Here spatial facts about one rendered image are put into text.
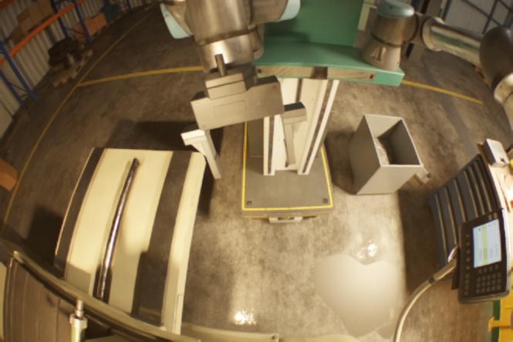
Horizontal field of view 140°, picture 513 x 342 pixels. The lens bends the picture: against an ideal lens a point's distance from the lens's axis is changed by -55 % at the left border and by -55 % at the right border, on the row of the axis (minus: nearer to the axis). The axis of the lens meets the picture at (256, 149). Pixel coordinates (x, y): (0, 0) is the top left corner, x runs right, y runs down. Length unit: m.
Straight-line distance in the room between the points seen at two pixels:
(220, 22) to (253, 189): 1.37
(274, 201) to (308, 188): 0.27
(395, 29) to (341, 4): 0.20
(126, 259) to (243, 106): 1.09
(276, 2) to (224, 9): 0.16
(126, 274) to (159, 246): 0.27
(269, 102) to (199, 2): 0.17
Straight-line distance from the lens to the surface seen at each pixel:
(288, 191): 1.55
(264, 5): 0.40
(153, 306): 1.13
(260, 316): 1.75
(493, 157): 1.83
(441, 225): 2.15
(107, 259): 1.34
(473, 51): 0.62
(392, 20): 0.73
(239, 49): 0.28
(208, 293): 1.78
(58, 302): 1.20
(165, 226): 1.13
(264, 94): 0.30
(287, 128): 0.33
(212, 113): 0.31
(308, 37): 0.80
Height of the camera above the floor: 1.72
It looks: 55 degrees down
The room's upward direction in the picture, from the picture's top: 3 degrees counter-clockwise
